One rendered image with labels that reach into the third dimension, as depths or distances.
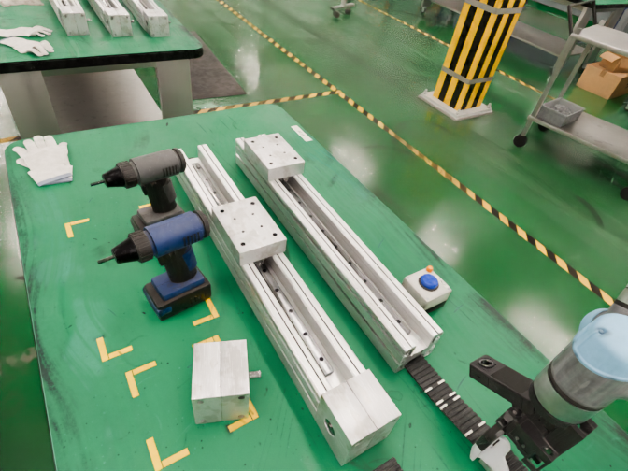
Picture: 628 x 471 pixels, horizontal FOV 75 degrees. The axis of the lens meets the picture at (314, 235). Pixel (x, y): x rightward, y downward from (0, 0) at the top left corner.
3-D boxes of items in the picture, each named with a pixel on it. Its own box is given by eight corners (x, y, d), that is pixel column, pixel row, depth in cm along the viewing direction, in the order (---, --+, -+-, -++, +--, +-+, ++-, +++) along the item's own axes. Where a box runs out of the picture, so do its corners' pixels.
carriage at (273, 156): (302, 181, 116) (305, 161, 111) (267, 190, 111) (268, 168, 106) (277, 152, 125) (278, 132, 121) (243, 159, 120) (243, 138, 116)
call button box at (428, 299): (444, 306, 96) (453, 289, 92) (413, 321, 92) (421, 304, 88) (421, 282, 101) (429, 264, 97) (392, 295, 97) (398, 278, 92)
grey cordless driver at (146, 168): (195, 229, 104) (188, 156, 90) (116, 260, 94) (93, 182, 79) (181, 212, 108) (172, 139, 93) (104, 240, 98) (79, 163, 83)
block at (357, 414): (397, 430, 74) (412, 406, 67) (341, 466, 68) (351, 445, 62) (368, 388, 79) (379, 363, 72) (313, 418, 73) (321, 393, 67)
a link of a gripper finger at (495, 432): (477, 455, 64) (513, 424, 60) (470, 446, 65) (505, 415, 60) (492, 445, 67) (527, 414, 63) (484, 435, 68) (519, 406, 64)
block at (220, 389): (262, 416, 72) (264, 392, 66) (195, 424, 70) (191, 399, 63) (258, 364, 79) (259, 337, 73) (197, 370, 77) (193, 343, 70)
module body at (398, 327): (430, 353, 86) (444, 331, 81) (393, 373, 82) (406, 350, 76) (264, 156, 133) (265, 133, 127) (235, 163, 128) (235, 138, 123)
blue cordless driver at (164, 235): (217, 295, 90) (213, 221, 75) (127, 340, 80) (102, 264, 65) (200, 274, 94) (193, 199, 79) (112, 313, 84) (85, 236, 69)
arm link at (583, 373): (691, 378, 42) (606, 356, 43) (623, 421, 50) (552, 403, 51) (661, 319, 48) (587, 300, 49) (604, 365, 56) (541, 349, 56)
